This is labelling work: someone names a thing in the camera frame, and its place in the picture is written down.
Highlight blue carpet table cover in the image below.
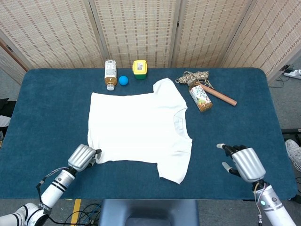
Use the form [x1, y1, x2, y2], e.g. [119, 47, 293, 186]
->
[0, 67, 298, 201]

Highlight tea bottle white label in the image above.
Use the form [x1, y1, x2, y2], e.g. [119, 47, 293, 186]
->
[104, 59, 118, 91]

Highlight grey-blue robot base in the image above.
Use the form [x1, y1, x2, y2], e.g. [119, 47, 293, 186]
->
[98, 199, 200, 226]

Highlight woven bamboo screen panel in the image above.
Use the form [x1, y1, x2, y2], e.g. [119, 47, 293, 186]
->
[0, 0, 110, 69]
[88, 0, 182, 69]
[170, 0, 256, 69]
[0, 39, 30, 85]
[221, 0, 301, 83]

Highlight braided rope bundle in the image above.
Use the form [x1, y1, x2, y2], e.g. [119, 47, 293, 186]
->
[175, 71, 215, 89]

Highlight brown cardboard tube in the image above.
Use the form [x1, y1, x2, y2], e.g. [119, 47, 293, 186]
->
[199, 82, 238, 106]

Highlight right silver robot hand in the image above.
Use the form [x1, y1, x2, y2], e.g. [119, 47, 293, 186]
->
[216, 143, 266, 183]

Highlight tea bottle fruit label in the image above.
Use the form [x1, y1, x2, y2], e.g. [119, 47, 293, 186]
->
[188, 80, 213, 113]

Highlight white T-shirt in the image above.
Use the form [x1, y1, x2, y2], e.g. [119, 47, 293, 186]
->
[87, 77, 193, 185]

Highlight black table foot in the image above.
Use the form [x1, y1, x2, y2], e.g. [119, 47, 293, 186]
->
[281, 128, 301, 135]

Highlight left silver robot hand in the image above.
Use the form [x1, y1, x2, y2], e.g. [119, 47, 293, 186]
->
[67, 144, 103, 172]

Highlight white power strip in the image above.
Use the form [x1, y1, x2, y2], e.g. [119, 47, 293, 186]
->
[283, 69, 301, 80]

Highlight green container yellow lid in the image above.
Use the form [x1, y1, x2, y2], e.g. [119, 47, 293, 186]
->
[132, 60, 148, 80]

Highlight white sneaker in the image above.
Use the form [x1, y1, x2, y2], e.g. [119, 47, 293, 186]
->
[285, 139, 301, 172]

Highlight tangled floor cables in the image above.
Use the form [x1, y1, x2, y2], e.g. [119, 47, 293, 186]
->
[48, 203, 102, 226]

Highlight black and white bag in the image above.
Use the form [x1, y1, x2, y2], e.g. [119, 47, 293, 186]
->
[0, 97, 17, 142]

